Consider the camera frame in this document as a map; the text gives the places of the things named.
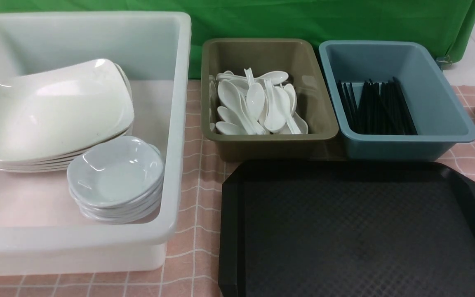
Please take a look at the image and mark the white square rice plate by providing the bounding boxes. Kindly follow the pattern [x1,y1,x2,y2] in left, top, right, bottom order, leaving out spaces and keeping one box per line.
[0,59,134,163]

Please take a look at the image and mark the top stacked white square plate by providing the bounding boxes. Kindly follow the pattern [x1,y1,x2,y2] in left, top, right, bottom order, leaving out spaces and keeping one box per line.
[0,124,134,165]

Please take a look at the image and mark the large white plastic tub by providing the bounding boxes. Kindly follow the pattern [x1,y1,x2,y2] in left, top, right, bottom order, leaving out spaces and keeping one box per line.
[0,11,192,275]

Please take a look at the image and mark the top stacked white bowl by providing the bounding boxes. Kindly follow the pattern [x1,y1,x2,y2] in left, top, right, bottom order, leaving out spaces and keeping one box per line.
[67,136,165,208]

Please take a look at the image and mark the lower stacked white bowls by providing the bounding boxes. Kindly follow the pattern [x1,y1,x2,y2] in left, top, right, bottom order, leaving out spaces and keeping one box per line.
[68,184,163,224]

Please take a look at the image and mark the pile of white spoons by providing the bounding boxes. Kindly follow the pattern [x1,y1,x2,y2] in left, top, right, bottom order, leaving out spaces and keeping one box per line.
[209,68,309,135]

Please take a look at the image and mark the pink checked tablecloth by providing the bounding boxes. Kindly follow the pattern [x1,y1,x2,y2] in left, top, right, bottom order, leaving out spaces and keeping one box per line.
[0,80,475,297]

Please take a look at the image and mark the olive plastic spoon bin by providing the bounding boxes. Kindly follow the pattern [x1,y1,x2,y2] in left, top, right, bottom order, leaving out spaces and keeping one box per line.
[200,38,339,162]

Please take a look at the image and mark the black serving tray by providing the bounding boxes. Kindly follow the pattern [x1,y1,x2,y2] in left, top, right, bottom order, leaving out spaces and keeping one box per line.
[218,160,475,297]

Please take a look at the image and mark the bundle of black chopsticks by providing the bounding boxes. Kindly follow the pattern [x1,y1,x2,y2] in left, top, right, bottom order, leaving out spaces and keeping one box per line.
[336,77,418,135]

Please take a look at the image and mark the blue plastic chopstick bin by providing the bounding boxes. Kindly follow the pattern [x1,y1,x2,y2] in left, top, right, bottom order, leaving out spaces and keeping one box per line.
[319,40,475,161]

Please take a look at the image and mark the green backdrop cloth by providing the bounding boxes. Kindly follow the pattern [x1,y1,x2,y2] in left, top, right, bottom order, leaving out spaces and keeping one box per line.
[0,0,475,79]

